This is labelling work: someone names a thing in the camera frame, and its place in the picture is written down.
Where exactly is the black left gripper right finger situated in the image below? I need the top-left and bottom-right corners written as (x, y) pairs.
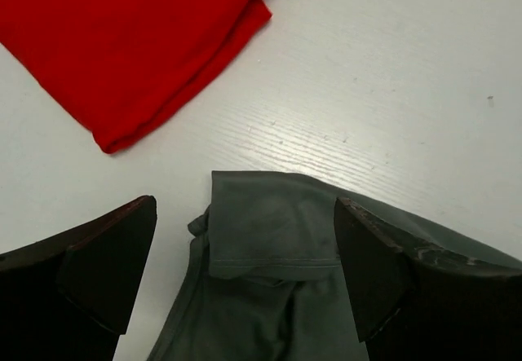
top-left (334, 198), bottom-right (521, 360)

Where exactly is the dark green t-shirt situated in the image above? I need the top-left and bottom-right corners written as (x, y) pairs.
top-left (144, 169), bottom-right (522, 361)

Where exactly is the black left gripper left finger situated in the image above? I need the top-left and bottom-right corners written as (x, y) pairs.
top-left (1, 196), bottom-right (157, 360)

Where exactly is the folded red t-shirt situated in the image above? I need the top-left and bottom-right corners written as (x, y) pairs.
top-left (1, 0), bottom-right (272, 154)

